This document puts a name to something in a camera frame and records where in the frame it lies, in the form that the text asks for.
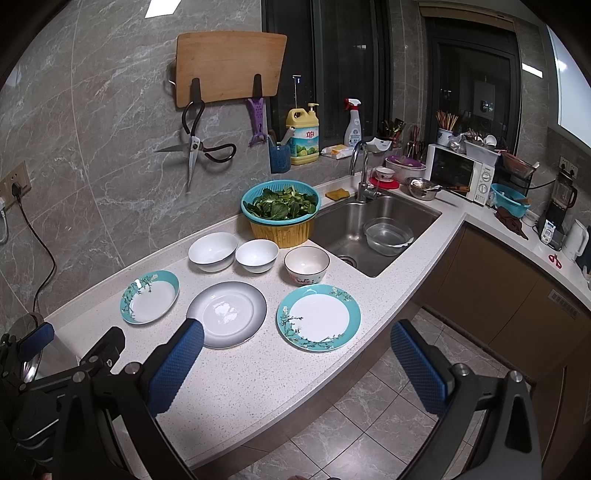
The wooden cutting board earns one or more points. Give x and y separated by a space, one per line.
226 62

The brown cloth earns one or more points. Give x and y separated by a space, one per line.
511 222

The white electric kettle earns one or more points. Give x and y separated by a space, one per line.
575 241

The red-rimmed patterned bowl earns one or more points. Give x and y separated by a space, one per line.
306 265

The white spray bottle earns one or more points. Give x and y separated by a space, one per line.
354 132

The black blender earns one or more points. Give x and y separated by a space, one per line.
563 197

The stainless steel sink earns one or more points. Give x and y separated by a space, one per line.
339 229

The small bowl on red mat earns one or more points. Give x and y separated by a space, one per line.
384 174

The black kitchen scissors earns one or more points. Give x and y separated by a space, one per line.
194 146

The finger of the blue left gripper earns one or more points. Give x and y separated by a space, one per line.
106 351
35 342

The green leafy vegetables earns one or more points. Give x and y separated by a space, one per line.
286 204

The white pot purple lid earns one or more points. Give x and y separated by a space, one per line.
405 168

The clear glass bowl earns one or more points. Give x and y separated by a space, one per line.
388 237

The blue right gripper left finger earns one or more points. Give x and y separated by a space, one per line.
169 364

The yellow detergent jug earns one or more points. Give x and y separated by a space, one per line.
305 141

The large white bowl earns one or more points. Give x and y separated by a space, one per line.
213 252

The teal colander basket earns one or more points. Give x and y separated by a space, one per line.
278 185

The small teal floral plate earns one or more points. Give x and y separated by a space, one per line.
149 297

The steel mixing bowl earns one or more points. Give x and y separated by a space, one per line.
422 189

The white microwave oven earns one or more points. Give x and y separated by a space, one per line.
471 178

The large teal floral plate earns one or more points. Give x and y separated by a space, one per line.
318 318

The sponge pack on sill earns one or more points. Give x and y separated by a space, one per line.
337 152

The chopsticks holder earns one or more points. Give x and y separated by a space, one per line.
446 123

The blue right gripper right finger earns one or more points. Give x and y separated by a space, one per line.
425 366

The yellow basin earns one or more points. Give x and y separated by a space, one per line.
284 236

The purple peeler tool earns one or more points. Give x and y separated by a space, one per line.
255 106

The teal plastic basin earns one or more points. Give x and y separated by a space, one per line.
515 203

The small white bowl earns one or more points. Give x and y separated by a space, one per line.
257 256

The chrome faucet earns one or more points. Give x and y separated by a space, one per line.
366 191

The red small scissors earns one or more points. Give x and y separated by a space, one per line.
553 258

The yellow sponge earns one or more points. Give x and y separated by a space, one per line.
336 195

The blue utensil cup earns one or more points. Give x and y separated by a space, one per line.
279 158

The grey rimmed white plate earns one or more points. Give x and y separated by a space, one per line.
230 312

